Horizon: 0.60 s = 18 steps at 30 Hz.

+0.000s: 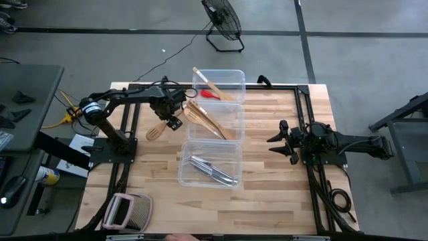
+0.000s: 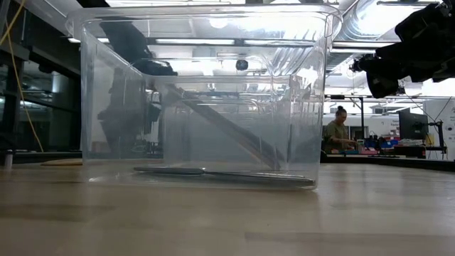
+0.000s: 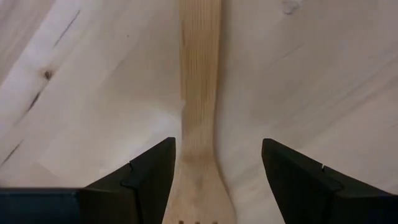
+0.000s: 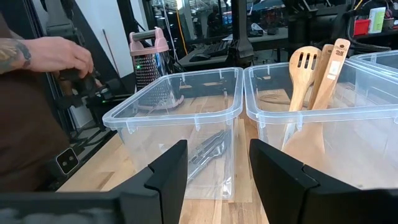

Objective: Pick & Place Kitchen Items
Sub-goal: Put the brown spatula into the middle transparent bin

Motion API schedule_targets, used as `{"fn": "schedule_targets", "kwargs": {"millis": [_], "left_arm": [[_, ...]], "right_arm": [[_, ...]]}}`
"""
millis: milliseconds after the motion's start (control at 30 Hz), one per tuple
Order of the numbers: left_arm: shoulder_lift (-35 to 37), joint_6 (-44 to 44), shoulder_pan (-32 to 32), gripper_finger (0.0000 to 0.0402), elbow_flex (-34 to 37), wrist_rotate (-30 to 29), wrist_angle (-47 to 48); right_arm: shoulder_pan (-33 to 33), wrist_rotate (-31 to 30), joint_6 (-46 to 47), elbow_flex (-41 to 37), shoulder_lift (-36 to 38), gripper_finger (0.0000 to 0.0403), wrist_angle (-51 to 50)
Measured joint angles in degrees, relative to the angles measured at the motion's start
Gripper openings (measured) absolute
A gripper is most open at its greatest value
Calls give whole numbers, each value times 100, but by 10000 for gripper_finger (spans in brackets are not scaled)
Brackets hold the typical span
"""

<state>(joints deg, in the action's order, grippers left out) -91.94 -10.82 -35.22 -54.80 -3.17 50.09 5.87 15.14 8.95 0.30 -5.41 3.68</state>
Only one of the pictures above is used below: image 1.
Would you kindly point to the black aluminium table frame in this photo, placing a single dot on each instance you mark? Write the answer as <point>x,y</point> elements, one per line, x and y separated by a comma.
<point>274,87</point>

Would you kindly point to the dark grey desk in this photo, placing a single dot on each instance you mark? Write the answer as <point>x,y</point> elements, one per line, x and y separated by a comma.
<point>20,222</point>

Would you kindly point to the black computer mouse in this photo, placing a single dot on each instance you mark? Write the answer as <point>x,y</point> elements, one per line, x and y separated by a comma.
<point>13,190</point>

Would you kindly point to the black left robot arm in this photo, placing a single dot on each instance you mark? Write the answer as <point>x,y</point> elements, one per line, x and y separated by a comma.
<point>133,95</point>

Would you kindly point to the white and yellow can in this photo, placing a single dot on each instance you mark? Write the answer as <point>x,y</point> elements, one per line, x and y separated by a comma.
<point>48,176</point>

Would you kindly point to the silver metal bracket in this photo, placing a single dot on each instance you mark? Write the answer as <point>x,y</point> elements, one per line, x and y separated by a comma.
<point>311,238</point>
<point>125,237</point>

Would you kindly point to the clear plastic storage bin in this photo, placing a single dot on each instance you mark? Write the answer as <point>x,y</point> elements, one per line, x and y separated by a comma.
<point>238,114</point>
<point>234,80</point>
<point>234,150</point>

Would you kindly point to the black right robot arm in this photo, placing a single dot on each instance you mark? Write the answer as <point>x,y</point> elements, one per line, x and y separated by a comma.
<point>361,147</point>

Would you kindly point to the person's hand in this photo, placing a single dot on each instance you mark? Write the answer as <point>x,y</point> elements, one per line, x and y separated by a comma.
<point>180,238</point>

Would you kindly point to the person's shoe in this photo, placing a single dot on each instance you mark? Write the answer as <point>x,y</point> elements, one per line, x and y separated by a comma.
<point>15,4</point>
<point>6,25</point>

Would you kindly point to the white paper booklet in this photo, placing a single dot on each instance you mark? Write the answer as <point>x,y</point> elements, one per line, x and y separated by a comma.
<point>72,168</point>

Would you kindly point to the spare black gripper finger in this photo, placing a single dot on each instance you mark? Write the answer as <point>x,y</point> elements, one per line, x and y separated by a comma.
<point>5,123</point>
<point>18,114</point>
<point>21,98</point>

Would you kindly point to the black metal stand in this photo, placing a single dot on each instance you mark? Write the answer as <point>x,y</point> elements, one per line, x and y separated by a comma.
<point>401,144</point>

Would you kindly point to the black diagonal desk bar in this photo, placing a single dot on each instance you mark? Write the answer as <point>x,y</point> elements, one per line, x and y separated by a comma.
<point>60,150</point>

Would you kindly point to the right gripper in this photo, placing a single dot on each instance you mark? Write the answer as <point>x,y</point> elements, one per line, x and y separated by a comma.
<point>294,144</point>

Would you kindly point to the clear plastic bag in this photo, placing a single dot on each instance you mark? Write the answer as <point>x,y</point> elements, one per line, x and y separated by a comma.
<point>5,139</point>

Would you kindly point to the grey side table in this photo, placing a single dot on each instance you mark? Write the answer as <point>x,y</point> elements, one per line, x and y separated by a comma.
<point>33,80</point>

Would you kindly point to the yellow power plug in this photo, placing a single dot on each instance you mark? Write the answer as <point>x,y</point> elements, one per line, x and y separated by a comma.
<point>72,115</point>

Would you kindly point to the red silicone spatula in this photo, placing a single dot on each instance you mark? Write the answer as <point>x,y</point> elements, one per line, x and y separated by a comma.
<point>208,94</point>

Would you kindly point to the slotted wooden spatula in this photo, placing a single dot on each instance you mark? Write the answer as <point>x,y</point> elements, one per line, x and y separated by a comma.
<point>155,133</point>

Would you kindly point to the black floor fan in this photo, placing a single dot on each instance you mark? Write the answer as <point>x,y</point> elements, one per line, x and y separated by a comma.
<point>222,16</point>

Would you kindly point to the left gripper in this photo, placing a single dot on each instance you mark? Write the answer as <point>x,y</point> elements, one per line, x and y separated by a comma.
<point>174,108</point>

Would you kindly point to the black table clamp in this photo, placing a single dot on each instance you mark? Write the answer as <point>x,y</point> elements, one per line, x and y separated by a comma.
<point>264,80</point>
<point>164,80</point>

